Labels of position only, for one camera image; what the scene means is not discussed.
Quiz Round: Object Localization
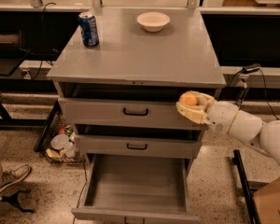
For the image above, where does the grey bottom drawer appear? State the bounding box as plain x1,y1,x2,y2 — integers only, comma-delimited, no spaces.
72,154,200,224

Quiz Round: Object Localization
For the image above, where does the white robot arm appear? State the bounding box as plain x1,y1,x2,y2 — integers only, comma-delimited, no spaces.
176,91,280,166

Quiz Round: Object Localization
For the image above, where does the black power adapter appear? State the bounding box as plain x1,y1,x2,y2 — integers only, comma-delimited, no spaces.
242,63,260,74

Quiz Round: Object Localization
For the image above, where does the cardboard box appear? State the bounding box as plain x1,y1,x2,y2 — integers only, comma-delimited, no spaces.
254,177,280,224

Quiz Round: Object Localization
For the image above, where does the orange fruit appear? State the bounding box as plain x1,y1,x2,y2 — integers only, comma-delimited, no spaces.
179,93,198,105

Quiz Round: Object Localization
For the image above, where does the grey drawer cabinet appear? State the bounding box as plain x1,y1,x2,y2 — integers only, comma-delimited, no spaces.
46,7,227,161

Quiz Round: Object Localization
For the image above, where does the black chair base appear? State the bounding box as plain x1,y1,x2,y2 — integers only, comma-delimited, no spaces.
0,190,34,213

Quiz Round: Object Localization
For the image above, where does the black metal frame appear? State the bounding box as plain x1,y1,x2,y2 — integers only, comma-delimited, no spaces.
232,149,261,224

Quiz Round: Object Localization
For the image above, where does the grey sneaker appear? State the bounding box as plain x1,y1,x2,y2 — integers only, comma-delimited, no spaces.
0,164,32,193

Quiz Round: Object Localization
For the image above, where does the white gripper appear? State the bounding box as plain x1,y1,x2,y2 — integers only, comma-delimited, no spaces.
176,91,238,134

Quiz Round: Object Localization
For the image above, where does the grey top drawer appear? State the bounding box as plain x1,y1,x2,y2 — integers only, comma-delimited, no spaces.
59,98,205,130

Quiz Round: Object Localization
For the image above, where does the white bowl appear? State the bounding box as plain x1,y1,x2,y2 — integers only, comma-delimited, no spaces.
136,12,170,33

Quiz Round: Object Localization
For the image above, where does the blue soda can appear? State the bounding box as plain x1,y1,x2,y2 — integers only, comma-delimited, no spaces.
78,12,99,48

